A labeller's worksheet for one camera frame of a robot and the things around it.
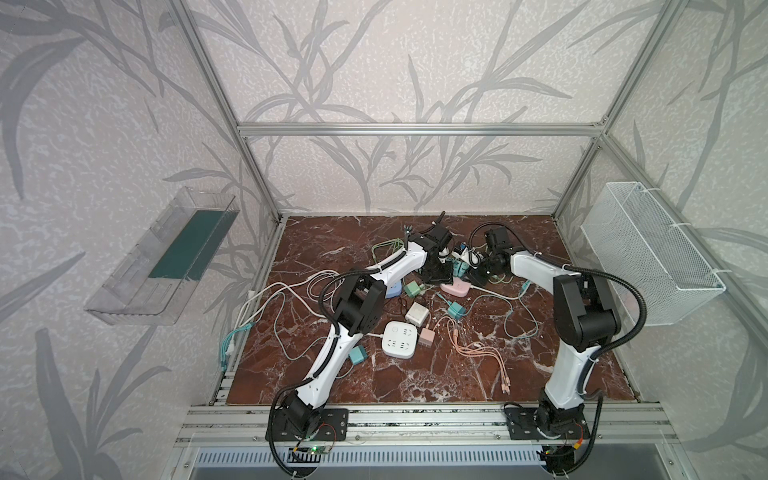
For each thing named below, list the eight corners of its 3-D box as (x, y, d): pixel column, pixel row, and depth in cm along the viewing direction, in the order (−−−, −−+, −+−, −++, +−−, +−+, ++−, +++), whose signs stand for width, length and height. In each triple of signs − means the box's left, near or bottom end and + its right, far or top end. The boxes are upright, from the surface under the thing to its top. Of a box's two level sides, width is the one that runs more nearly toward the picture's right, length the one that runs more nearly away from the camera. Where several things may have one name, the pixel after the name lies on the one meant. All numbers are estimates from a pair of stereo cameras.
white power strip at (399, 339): (382, 358, 87) (381, 354, 84) (383, 325, 93) (383, 321, 90) (417, 358, 87) (418, 354, 84) (416, 325, 93) (417, 321, 90)
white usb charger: (405, 319, 93) (405, 315, 91) (414, 305, 96) (415, 301, 94) (419, 327, 92) (420, 324, 89) (428, 313, 95) (429, 309, 93)
